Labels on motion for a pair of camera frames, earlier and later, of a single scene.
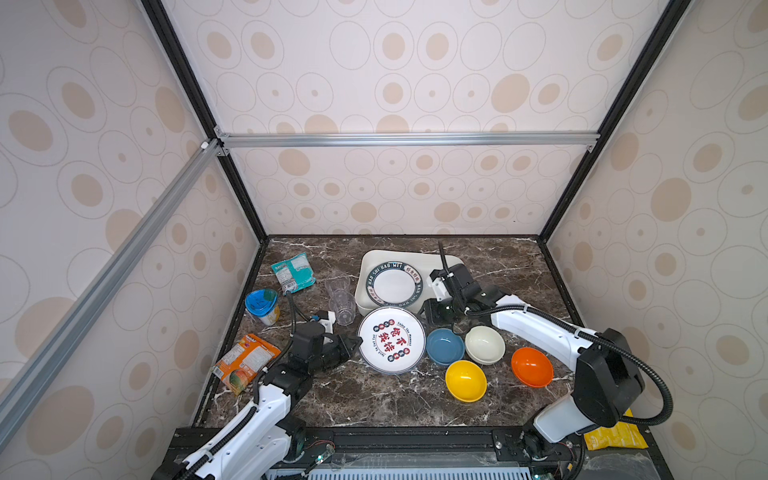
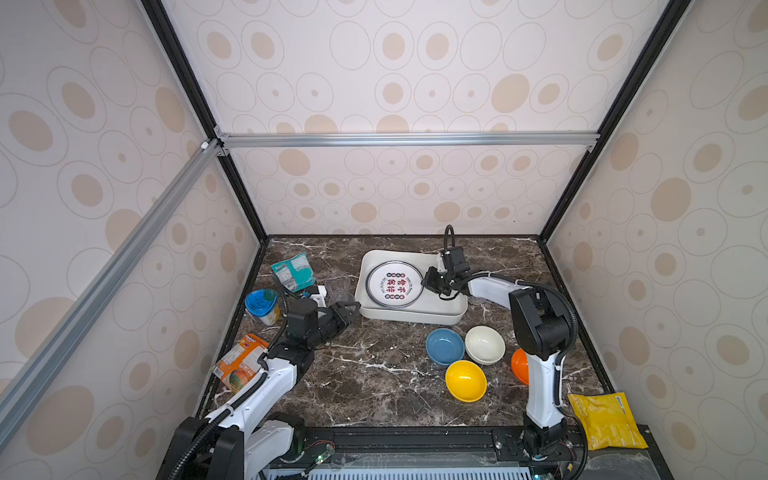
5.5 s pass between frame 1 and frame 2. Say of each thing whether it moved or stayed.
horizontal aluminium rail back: stayed
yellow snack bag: stayed
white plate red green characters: moved
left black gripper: moved
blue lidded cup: stayed
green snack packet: stayed
